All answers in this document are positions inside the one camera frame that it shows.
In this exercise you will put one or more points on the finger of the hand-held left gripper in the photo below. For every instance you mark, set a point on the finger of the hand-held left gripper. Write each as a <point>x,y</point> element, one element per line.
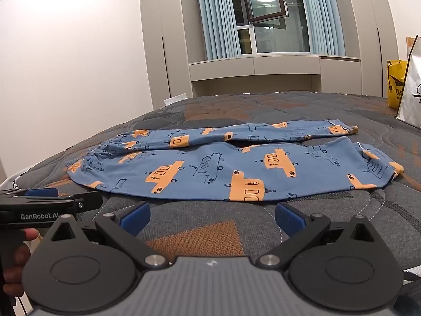
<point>86,200</point>
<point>41,192</point>

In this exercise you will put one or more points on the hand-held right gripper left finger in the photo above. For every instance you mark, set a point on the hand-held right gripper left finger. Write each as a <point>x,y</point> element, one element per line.
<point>135,219</point>

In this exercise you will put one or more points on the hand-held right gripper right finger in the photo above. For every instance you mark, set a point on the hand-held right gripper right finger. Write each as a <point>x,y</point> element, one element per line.
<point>289,219</point>

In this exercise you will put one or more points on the blue pants with orange print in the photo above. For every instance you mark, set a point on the blue pants with orange print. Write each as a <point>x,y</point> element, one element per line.
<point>197,168</point>

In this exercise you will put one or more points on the person's left hand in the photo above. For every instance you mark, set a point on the person's left hand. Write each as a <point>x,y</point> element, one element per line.
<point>16,270</point>

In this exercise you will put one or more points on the grey quilted bed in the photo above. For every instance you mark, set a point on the grey quilted bed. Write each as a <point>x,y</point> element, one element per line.
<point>210,110</point>

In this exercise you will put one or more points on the beige window bench cabinet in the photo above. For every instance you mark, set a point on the beige window bench cabinet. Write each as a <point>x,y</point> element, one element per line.
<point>256,67</point>

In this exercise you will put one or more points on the yellow shopping bag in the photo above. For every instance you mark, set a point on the yellow shopping bag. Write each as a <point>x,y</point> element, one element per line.
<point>394,85</point>

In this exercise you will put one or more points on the silver shopping bag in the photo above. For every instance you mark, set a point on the silver shopping bag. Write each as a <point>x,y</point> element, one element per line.
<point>412,92</point>

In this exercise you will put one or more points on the beige wardrobe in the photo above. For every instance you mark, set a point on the beige wardrobe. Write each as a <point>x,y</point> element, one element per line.
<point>371,39</point>
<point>164,39</point>

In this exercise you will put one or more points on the light blue curtain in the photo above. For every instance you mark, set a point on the light blue curtain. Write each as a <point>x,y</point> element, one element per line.
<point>217,16</point>
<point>322,16</point>

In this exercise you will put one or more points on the dark framed window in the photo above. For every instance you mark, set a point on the dark framed window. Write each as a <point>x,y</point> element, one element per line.
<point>273,13</point>

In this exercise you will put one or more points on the tan cardboard board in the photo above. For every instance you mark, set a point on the tan cardboard board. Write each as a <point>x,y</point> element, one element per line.
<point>411,43</point>

